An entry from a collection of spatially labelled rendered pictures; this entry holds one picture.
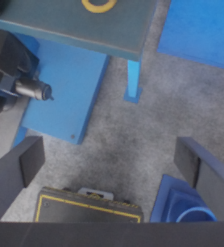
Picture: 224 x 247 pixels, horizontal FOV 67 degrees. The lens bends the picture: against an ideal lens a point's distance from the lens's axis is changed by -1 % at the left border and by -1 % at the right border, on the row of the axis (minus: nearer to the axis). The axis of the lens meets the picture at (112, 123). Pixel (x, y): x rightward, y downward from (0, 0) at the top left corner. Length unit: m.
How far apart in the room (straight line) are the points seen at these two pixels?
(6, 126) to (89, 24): 1.29
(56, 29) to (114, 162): 1.15
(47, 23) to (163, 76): 1.20
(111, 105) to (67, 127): 0.41
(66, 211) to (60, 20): 1.06
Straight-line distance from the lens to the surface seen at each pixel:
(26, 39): 0.67
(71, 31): 0.48
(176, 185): 1.50
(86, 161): 1.49
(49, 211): 1.30
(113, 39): 0.45
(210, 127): 1.58
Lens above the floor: 1.44
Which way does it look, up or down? 81 degrees down
